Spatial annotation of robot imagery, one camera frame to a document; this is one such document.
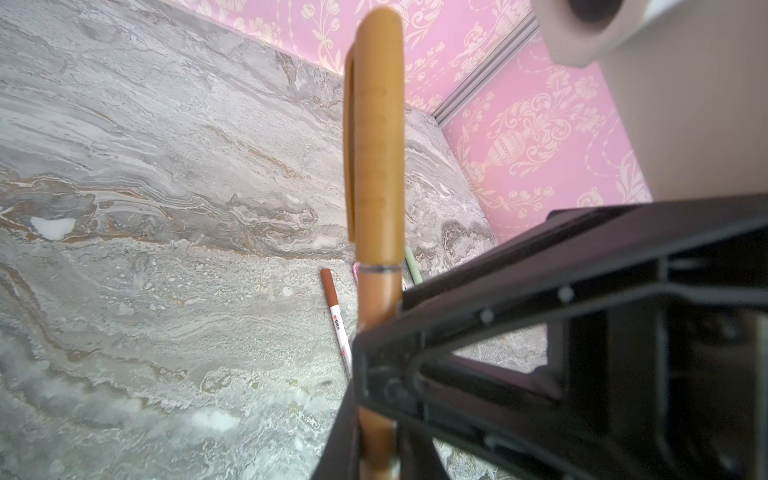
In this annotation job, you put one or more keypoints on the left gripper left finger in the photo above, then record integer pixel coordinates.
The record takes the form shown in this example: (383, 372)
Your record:
(340, 459)

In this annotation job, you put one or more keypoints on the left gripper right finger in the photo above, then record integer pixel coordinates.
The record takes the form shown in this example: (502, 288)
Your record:
(418, 457)

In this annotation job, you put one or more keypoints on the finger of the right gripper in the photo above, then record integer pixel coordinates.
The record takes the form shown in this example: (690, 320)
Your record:
(621, 342)

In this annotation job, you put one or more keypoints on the white pen brown tip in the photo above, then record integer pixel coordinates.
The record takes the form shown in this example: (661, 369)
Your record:
(337, 321)

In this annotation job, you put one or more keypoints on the pale green fountain pen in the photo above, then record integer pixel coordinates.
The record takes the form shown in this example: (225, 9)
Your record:
(413, 267)

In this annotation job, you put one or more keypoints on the tan brown pen cap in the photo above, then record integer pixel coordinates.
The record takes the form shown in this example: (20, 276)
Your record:
(374, 139)

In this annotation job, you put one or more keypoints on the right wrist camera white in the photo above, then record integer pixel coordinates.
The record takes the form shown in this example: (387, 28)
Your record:
(689, 80)

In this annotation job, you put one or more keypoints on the right corner aluminium post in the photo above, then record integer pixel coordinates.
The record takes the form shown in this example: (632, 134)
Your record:
(491, 65)

